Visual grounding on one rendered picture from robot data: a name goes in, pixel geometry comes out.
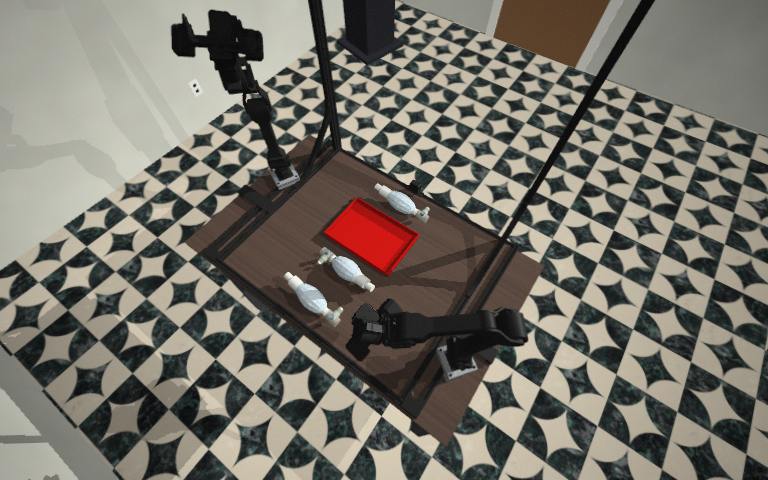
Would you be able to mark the red tray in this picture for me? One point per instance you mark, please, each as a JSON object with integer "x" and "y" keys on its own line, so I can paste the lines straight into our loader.
{"x": 372, "y": 236}

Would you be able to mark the white resuscitator with pale blue bag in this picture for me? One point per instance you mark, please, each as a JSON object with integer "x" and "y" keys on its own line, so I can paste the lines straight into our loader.
{"x": 402, "y": 203}

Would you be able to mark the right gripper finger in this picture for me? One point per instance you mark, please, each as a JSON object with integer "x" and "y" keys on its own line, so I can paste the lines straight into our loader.
{"x": 186, "y": 44}
{"x": 243, "y": 36}

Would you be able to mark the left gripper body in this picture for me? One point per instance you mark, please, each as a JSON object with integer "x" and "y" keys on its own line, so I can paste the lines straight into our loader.
{"x": 359, "y": 350}

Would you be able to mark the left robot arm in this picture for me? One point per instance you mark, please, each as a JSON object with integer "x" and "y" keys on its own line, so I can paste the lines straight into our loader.
{"x": 414, "y": 328}

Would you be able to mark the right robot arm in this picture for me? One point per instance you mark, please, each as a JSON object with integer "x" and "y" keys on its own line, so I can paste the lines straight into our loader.
{"x": 259, "y": 111}

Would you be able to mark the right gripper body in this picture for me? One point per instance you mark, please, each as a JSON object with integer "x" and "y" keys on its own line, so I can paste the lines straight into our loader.
{"x": 215, "y": 44}

